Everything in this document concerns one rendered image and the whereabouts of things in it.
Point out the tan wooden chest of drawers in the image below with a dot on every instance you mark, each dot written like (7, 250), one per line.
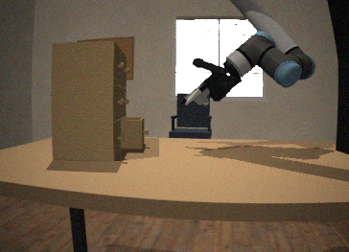
(82, 100)

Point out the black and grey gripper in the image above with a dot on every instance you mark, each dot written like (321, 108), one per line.
(221, 83)

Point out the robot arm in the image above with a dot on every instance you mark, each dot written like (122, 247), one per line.
(259, 50)

